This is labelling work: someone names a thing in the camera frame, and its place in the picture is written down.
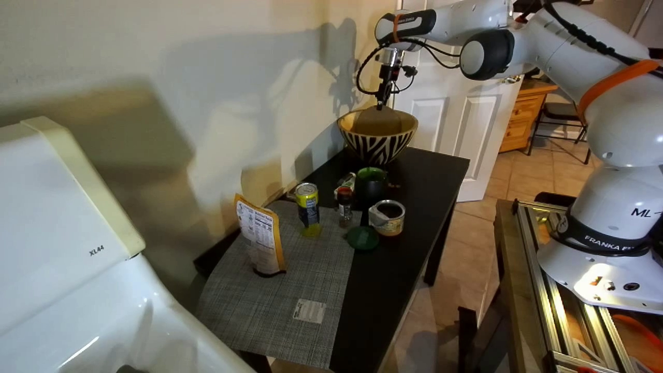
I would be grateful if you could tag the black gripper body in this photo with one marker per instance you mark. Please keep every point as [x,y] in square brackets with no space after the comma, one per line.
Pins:
[395,60]

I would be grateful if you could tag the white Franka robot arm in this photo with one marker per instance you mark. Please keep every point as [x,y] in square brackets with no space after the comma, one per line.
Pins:
[615,207]

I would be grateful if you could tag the zebra pattern wooden bowl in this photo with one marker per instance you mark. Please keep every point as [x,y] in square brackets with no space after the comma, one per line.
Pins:
[375,146]

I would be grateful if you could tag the white panel door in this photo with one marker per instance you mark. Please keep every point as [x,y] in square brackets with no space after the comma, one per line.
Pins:
[469,137]

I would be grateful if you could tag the green glass goblet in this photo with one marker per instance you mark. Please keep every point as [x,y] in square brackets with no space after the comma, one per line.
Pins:
[372,182]

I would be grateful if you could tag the small white green box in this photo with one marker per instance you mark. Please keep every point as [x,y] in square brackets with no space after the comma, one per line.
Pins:
[347,178]

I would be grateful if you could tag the small red capped bottle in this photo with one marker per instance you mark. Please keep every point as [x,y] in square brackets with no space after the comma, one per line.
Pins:
[345,206]

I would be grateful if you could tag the wooden dresser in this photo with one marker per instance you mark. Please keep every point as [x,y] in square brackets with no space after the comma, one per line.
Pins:
[524,117]

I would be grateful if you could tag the black side table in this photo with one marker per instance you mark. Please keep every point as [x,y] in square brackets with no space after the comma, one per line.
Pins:
[401,277]

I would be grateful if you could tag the grey woven placemat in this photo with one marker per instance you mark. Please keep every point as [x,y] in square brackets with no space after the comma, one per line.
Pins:
[291,277]

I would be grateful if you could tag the white gas stove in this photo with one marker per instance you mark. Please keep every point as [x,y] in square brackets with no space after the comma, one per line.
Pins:
[55,221]

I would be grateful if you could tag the aluminium rail robot table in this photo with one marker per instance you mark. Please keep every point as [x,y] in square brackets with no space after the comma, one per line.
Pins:
[524,290]

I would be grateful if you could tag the black stand post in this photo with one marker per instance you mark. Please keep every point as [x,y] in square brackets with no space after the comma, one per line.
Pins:
[467,338]

